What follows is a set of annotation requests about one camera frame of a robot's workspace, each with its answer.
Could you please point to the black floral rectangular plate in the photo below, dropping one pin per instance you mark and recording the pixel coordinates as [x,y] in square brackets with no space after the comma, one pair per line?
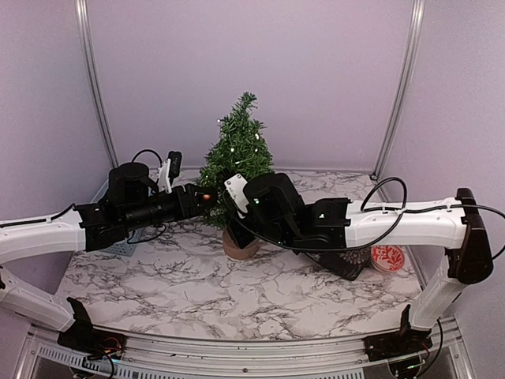
[347,265]

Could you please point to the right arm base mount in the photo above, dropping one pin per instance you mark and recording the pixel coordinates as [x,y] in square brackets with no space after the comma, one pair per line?
[394,344]

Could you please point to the aluminium front rail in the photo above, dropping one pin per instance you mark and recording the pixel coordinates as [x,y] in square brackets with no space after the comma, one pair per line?
[149,356]

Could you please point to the small green christmas tree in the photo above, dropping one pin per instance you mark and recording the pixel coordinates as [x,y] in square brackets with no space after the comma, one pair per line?
[211,175]

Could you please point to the clear string ornament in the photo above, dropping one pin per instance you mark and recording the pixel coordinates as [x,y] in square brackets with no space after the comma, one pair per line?
[241,141]

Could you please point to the left aluminium frame post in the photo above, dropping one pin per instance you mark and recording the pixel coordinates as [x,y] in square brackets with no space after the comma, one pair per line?
[93,80]

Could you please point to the right aluminium frame post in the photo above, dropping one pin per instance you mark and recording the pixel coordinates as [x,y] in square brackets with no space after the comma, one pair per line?
[405,77]

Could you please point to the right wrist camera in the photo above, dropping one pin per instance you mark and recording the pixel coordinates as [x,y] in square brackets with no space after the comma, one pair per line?
[234,196]

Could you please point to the red white patterned bowl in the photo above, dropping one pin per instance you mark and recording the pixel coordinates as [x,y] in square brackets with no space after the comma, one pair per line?
[388,258]

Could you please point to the light blue plastic basket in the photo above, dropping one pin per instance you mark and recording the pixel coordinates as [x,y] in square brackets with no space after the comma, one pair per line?
[122,248]

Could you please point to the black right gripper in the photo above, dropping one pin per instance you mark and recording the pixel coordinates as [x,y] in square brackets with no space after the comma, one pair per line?
[242,238]

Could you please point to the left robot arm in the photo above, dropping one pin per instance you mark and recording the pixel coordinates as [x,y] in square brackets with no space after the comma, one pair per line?
[133,201]

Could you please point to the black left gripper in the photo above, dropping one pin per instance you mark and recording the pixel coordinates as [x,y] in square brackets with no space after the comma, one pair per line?
[192,208]

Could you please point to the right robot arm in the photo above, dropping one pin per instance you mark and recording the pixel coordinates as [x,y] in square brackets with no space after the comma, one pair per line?
[270,208]

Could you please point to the aluminium frame post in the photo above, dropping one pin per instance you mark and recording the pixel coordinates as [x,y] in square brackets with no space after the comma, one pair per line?
[93,80]
[405,77]

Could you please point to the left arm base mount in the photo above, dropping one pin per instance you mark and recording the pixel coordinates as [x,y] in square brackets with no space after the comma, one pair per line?
[96,343]

